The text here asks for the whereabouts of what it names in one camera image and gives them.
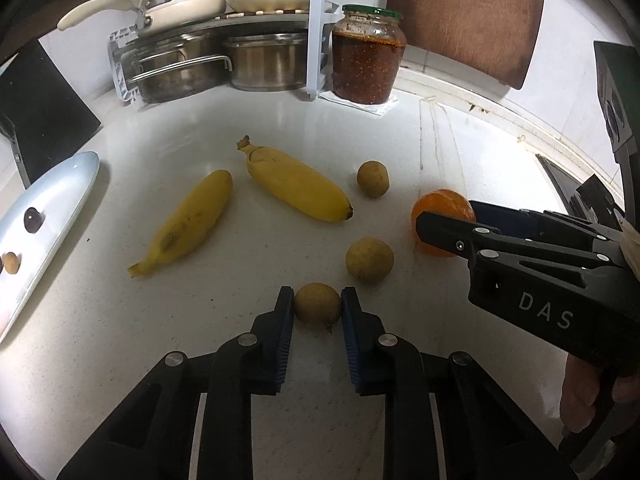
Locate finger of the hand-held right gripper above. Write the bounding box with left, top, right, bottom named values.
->
left=467, top=200, right=626, bottom=242
left=416, top=210, right=626, bottom=281

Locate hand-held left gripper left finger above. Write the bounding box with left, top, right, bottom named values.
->
left=57, top=286, right=296, bottom=480

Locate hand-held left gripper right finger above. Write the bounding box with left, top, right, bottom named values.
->
left=340, top=286, right=578, bottom=480

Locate orange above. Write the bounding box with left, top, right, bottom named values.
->
left=411, top=188, right=477, bottom=258

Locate yellow banana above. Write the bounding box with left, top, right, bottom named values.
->
left=127, top=170, right=234, bottom=277
left=237, top=135, right=354, bottom=223

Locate light blue oval plate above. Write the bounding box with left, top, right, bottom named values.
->
left=0, top=151, right=100, bottom=343

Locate person's right hand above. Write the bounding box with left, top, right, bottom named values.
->
left=559, top=352, right=604, bottom=434

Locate white coaster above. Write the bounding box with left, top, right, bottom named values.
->
left=319, top=89, right=399, bottom=117

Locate glass jar of chili sauce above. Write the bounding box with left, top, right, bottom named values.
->
left=331, top=4, right=407, bottom=106

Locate large brown cutting board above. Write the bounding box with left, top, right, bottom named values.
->
left=386, top=0, right=547, bottom=91

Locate white pot rack shelf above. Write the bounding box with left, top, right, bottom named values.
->
left=107, top=0, right=341, bottom=111

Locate deep steel pot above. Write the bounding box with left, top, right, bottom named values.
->
left=222, top=32, right=308, bottom=92

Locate wide steel pot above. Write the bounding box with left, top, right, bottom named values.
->
left=120, top=32, right=233, bottom=103

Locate black knife block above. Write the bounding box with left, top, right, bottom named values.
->
left=0, top=40, right=101, bottom=188

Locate cream saucepan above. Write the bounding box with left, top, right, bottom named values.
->
left=56, top=0, right=228, bottom=33

